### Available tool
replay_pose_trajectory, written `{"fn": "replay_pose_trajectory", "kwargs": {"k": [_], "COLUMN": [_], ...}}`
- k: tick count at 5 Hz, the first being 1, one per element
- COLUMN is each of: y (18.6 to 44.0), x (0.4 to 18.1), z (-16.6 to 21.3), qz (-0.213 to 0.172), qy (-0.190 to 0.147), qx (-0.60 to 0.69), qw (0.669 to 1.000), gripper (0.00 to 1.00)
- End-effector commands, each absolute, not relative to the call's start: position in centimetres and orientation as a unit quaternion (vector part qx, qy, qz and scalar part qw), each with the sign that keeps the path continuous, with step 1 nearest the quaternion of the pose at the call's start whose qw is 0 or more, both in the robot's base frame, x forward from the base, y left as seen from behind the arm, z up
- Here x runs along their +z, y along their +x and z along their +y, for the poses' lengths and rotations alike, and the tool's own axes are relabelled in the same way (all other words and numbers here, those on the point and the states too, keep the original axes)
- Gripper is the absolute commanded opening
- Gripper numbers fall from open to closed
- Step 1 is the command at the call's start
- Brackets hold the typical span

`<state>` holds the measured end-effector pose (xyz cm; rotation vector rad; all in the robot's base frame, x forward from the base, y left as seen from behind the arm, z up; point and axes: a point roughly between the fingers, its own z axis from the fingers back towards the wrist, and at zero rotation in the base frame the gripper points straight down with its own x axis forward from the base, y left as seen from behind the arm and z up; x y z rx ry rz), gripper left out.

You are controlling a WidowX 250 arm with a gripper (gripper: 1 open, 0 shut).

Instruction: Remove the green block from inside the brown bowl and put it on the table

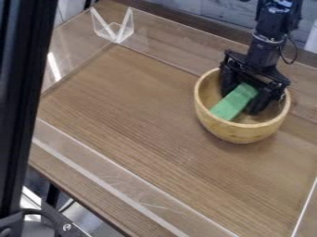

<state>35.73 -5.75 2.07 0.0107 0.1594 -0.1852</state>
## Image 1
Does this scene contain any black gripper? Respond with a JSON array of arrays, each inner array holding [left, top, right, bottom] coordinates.
[[219, 50, 292, 115]]

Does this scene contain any green rectangular block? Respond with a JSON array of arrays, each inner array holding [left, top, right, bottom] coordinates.
[[209, 83, 258, 121]]

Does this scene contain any brown wooden bowl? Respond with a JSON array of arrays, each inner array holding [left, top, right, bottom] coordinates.
[[193, 68, 292, 143]]

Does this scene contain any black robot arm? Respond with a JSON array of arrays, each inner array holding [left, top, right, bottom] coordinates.
[[221, 0, 304, 115]]

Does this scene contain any black table leg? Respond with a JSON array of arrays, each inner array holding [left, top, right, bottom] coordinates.
[[46, 184, 60, 208]]

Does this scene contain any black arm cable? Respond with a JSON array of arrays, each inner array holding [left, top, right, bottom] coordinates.
[[278, 33, 300, 66]]

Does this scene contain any clear acrylic corner bracket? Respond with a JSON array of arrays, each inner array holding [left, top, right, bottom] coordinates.
[[90, 7, 134, 44]]

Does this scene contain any clear acrylic tray wall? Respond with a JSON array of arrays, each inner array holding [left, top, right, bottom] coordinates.
[[33, 118, 238, 237]]

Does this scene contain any black metal frame post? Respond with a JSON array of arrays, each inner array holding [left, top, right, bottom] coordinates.
[[0, 0, 59, 237]]

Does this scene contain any black cable loop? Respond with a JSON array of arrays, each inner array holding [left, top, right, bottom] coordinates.
[[20, 208, 63, 237]]

